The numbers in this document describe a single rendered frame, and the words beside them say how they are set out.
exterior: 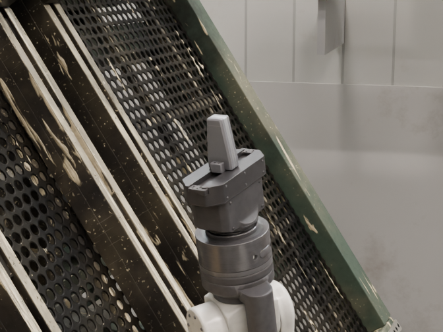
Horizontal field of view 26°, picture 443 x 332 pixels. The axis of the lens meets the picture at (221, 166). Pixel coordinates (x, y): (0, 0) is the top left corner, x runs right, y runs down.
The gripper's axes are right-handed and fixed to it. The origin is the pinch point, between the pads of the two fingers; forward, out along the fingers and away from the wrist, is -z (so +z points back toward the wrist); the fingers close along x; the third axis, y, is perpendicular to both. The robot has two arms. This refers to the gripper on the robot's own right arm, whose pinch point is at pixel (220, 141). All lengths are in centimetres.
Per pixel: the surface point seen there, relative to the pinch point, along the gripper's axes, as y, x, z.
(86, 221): 51, -27, 30
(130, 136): 57, -50, 23
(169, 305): 35, -28, 44
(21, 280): 36.8, 1.3, 24.3
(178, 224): 45, -46, 38
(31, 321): 33.1, 4.3, 28.6
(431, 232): 92, -280, 156
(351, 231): 126, -268, 155
